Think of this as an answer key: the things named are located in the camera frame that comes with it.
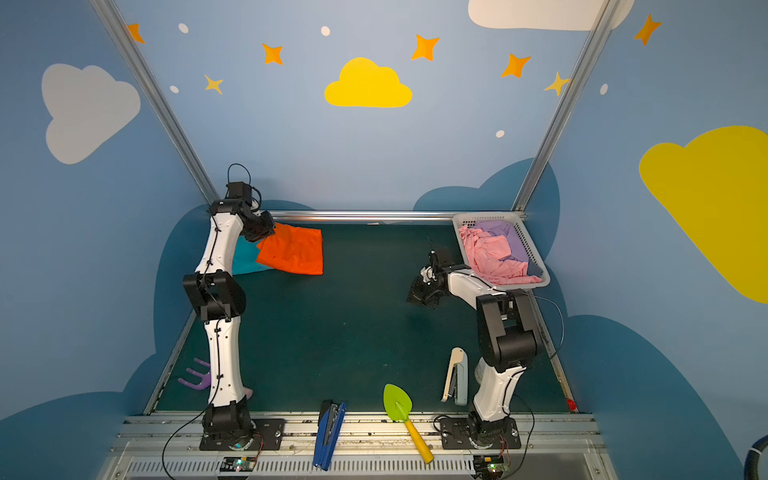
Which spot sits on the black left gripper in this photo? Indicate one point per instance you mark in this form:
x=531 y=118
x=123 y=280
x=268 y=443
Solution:
x=261 y=226

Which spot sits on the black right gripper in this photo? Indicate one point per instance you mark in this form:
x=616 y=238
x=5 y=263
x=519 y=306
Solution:
x=424 y=288

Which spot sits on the orange t shirt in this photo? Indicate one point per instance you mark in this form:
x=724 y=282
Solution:
x=295 y=250

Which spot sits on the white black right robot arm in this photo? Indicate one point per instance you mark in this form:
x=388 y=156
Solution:
x=506 y=338

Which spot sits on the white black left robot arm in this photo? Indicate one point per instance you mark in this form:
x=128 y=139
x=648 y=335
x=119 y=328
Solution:
x=219 y=302

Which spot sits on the folded teal t shirt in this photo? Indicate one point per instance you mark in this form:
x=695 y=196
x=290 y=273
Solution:
x=245 y=259

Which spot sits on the pink t shirt in basket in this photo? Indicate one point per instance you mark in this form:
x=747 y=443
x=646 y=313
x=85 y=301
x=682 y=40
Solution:
x=490 y=257

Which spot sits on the white perforated plastic basket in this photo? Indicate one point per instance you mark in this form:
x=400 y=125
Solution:
x=471 y=218

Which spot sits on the purple t shirt in basket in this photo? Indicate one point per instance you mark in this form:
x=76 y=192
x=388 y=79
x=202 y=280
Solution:
x=516 y=247

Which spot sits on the white grey stapler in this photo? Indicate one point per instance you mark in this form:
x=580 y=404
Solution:
x=456 y=381

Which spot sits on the green yellow toy trowel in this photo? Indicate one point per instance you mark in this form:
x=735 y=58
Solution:
x=398 y=406

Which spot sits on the blue stapler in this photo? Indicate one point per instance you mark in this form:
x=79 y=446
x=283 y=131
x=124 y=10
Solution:
x=330 y=421

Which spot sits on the purple toy garden fork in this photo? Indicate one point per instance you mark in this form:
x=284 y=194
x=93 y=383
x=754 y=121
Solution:
x=204 y=378

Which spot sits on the left green circuit board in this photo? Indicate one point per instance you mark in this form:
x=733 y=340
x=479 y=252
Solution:
x=243 y=464

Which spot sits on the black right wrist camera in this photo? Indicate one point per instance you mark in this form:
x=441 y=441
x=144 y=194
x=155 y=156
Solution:
x=440 y=264

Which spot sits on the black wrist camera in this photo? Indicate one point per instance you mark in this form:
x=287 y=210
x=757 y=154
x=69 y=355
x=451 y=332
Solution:
x=440 y=264
x=244 y=192

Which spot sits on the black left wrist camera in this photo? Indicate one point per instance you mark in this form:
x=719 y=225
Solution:
x=244 y=192

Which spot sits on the aluminium back frame rail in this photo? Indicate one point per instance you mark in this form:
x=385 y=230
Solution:
x=365 y=217

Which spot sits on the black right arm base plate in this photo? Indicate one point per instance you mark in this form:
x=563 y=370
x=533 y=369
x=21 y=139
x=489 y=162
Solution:
x=450 y=433

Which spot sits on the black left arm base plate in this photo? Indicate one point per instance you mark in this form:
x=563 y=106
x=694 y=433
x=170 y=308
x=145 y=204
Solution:
x=267 y=435

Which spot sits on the aluminium left frame post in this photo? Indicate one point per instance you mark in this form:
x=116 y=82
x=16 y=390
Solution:
x=113 y=22

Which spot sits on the aluminium frame post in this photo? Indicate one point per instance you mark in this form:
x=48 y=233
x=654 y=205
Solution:
x=584 y=65
x=113 y=22

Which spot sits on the aluminium front rail bed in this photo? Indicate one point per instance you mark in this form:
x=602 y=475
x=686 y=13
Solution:
x=370 y=446

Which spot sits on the aluminium right frame post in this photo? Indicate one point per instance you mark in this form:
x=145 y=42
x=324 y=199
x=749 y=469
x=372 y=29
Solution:
x=584 y=65

